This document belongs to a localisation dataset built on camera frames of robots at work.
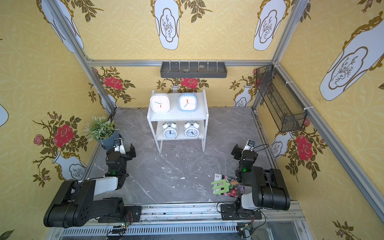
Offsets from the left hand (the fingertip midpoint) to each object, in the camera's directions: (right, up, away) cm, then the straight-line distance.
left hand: (124, 145), depth 89 cm
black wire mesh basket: (+103, +25, +14) cm, 107 cm away
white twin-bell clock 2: (+40, +10, -9) cm, 43 cm away
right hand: (+72, -1, +3) cm, 72 cm away
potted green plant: (-10, +10, -5) cm, 15 cm away
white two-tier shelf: (+32, +12, -9) cm, 36 cm away
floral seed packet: (+64, -24, -7) cm, 68 cm away
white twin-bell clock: (+29, +9, -9) cm, 32 cm away
